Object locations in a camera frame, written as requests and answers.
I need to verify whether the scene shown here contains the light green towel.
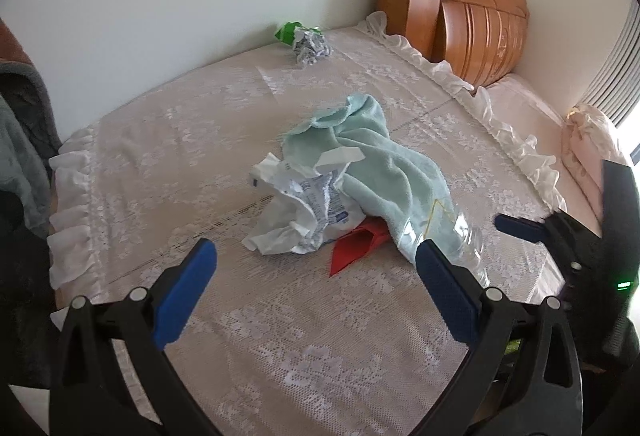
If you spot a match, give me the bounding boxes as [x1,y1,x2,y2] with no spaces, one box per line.
[282,92,458,264]

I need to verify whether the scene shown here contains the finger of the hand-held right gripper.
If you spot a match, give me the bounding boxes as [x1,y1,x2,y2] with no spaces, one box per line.
[494,212,551,245]
[601,159,635,237]

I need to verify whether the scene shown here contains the clear plastic bottle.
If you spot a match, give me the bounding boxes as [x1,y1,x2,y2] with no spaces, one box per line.
[397,199,491,289]

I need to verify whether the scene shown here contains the red paper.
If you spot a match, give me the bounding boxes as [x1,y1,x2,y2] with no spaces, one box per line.
[329,221,391,277]

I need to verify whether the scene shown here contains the grey vertical blinds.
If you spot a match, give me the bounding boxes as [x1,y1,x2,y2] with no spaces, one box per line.
[575,0,640,127]

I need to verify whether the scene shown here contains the carved wooden headboard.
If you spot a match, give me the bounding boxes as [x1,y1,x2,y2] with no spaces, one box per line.
[376,0,530,87]

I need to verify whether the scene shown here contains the pink bed sheet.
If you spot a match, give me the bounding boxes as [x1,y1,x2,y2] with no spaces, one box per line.
[482,74,606,237]

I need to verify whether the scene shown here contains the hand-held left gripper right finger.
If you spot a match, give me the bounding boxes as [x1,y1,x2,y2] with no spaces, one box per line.
[414,239,586,436]

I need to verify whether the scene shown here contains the pink pillow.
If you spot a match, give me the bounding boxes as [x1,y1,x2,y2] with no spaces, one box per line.
[562,104,633,197]

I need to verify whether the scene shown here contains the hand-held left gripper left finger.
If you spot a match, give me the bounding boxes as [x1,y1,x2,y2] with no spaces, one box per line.
[50,237,221,436]

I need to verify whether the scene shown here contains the crumpled silver foil ball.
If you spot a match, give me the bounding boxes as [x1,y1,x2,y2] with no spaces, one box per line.
[292,29,333,67]

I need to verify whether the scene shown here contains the green plastic wrapper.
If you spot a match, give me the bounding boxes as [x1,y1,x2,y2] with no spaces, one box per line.
[275,21,321,42]

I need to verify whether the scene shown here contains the grey cloth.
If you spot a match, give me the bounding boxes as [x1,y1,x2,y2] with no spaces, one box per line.
[0,61,63,237]

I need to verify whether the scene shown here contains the white paper package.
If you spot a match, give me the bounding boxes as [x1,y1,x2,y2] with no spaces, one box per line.
[241,149,368,257]

